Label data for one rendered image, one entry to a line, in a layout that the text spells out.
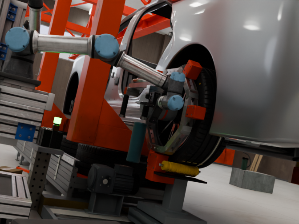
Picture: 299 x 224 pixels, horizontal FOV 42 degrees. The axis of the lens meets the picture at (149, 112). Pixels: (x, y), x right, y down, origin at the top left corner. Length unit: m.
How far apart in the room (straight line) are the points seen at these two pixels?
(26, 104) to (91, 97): 0.77
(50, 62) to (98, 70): 1.94
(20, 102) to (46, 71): 2.60
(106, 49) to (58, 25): 2.86
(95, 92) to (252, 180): 6.90
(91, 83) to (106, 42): 0.87
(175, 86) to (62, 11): 3.01
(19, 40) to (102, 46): 0.39
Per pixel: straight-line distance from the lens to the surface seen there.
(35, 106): 2.09
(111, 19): 2.87
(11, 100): 2.09
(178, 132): 2.28
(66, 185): 2.96
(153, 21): 8.78
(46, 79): 4.66
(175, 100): 1.94
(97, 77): 2.78
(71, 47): 1.97
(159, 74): 2.09
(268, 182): 9.54
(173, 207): 2.57
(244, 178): 9.18
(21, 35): 1.98
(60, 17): 4.78
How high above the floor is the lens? 0.65
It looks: 4 degrees up
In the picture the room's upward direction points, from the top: 12 degrees clockwise
